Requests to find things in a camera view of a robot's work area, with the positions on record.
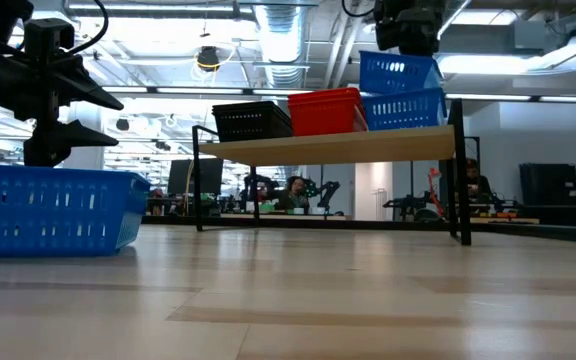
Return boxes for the black equipment cabinet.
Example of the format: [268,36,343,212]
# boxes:
[518,162,576,227]

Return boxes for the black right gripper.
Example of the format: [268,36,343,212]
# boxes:
[373,0,447,57]

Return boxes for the black computer monitor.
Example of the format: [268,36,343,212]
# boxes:
[166,158,225,197]

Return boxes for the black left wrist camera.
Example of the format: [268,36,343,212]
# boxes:
[23,18,76,57]

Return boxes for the black hanging ceiling device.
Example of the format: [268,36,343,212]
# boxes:
[196,45,221,73]

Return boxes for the wooden shelf with black frame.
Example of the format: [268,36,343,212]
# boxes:
[191,98,474,247]

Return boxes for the black plastic slotted basket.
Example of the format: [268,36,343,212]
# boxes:
[211,100,295,144]

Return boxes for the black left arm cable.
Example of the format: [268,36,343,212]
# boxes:
[66,0,110,57]

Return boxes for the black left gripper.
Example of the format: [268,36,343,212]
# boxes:
[0,48,125,168]

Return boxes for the seated person looking down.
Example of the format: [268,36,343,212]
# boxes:
[464,158,493,202]

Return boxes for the silver ceiling air duct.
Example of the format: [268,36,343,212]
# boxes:
[253,0,310,89]

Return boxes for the seated person facing table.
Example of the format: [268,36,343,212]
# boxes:
[273,174,313,212]

